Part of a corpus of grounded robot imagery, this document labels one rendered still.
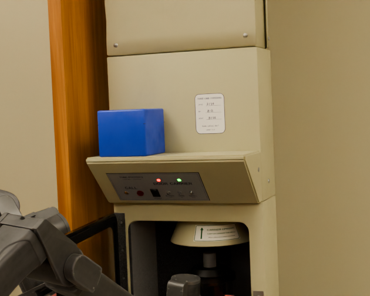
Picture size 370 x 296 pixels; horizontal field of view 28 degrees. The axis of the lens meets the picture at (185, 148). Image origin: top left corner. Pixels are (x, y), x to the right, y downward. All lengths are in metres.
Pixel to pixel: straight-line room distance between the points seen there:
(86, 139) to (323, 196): 0.63
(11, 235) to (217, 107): 0.58
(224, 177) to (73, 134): 0.33
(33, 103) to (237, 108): 0.84
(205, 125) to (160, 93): 0.12
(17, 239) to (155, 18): 0.65
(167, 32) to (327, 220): 0.66
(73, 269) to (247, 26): 0.62
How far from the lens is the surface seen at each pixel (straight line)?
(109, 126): 1.42
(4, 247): 1.01
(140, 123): 1.39
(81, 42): 1.56
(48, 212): 1.42
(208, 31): 1.46
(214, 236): 1.50
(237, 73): 1.44
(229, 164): 1.34
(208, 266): 1.60
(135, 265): 1.57
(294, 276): 1.91
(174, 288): 1.41
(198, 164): 1.35
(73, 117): 1.51
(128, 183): 1.45
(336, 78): 1.84
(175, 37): 1.48
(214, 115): 1.45
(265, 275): 1.47
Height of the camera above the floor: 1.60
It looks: 3 degrees down
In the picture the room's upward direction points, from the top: 2 degrees counter-clockwise
